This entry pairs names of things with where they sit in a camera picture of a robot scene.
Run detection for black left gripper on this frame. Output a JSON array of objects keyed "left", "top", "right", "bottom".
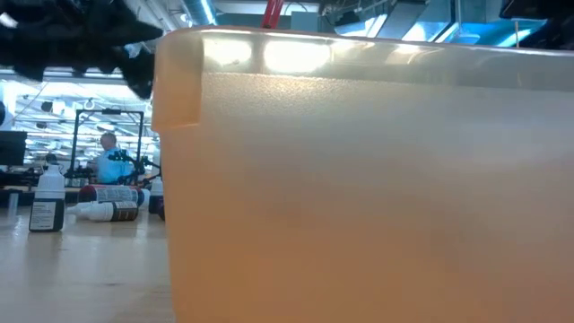
[{"left": 0, "top": 0, "right": 165, "bottom": 100}]

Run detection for person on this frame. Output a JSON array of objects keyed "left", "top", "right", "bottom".
[{"left": 91, "top": 131, "right": 135, "bottom": 185}]

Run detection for large red food coloring bottle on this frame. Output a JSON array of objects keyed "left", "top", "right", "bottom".
[{"left": 78, "top": 183, "right": 147, "bottom": 206}]

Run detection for black background rig frame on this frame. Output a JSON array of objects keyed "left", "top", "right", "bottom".
[{"left": 69, "top": 109, "right": 145, "bottom": 188}]

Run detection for black background robot arms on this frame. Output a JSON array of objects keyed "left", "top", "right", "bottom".
[{"left": 65, "top": 150, "right": 162, "bottom": 188}]

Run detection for black monitor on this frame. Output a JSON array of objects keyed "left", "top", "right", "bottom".
[{"left": 0, "top": 129, "right": 29, "bottom": 167}]

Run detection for round silver ventilation duct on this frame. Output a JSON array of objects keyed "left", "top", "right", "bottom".
[{"left": 181, "top": 0, "right": 219, "bottom": 27}]

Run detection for orange translucent plastic bin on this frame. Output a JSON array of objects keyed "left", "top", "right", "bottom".
[{"left": 151, "top": 25, "right": 574, "bottom": 323}]

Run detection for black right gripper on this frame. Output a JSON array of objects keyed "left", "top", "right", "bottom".
[{"left": 500, "top": 0, "right": 574, "bottom": 50}]

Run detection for rectangular silver air duct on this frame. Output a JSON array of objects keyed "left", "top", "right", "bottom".
[{"left": 320, "top": 0, "right": 548, "bottom": 48}]

